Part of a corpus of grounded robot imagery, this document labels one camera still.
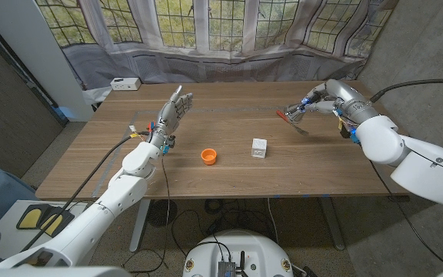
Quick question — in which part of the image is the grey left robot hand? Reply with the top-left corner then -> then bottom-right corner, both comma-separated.
148,85 -> 194,149

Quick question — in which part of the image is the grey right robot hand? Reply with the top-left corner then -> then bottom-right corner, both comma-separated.
285,78 -> 378,124

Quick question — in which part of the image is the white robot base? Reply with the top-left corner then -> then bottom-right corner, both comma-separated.
182,229 -> 295,277

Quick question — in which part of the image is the orange cup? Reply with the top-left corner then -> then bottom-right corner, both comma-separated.
200,148 -> 218,166

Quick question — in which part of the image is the white cube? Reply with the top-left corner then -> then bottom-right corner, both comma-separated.
251,138 -> 268,159

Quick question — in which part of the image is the white power strip box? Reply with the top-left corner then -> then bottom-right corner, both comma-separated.
110,77 -> 142,92

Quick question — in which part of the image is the printed window backdrop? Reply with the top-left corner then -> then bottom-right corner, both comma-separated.
35,0 -> 399,92

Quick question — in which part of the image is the round black fan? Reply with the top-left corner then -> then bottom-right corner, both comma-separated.
147,199 -> 178,228

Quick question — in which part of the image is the white table leg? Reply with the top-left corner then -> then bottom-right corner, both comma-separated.
128,199 -> 152,253

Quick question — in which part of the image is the grey table leg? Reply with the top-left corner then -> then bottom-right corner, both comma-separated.
318,197 -> 346,251

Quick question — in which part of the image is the white pillar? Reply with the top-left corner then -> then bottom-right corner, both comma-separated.
0,0 -> 94,122

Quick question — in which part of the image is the yellow black foot pedal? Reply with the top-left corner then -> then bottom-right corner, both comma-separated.
38,206 -> 75,239
16,203 -> 52,231

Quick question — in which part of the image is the grey electronics box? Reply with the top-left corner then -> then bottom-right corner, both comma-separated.
216,260 -> 237,277

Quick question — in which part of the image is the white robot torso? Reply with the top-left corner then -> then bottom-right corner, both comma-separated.
0,265 -> 132,277

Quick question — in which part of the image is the white pedal platform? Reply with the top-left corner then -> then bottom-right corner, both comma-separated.
0,199 -> 92,262

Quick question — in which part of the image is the fork with red handle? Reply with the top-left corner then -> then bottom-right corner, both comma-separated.
275,110 -> 310,137

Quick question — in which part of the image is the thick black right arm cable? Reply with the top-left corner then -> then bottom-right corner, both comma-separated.
367,78 -> 443,104

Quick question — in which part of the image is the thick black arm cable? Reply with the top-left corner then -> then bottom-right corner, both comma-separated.
367,78 -> 443,104
20,131 -> 152,252

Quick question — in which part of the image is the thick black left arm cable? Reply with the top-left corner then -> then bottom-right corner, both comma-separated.
20,131 -> 152,252

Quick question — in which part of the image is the black floor cable bundle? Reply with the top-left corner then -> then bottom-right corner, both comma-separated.
171,198 -> 276,247

